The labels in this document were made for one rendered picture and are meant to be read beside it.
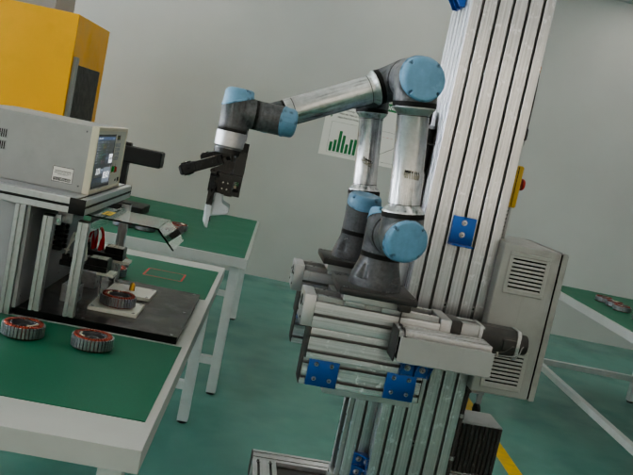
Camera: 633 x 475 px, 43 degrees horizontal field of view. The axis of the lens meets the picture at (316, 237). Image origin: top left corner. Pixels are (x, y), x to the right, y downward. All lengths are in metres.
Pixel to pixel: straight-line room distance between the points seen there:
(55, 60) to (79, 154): 3.75
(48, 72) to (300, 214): 2.88
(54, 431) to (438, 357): 1.03
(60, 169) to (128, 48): 5.54
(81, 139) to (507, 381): 1.48
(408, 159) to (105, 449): 1.04
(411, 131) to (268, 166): 5.76
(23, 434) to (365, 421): 1.25
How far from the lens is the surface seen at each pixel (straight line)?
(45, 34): 6.26
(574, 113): 8.32
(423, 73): 2.10
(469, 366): 2.25
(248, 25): 7.90
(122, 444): 1.69
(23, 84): 6.28
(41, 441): 1.71
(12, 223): 2.43
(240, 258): 4.13
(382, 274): 2.26
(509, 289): 2.51
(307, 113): 2.19
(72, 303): 2.43
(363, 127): 2.89
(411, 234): 2.12
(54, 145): 2.52
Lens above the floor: 1.41
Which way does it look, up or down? 7 degrees down
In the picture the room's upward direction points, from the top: 12 degrees clockwise
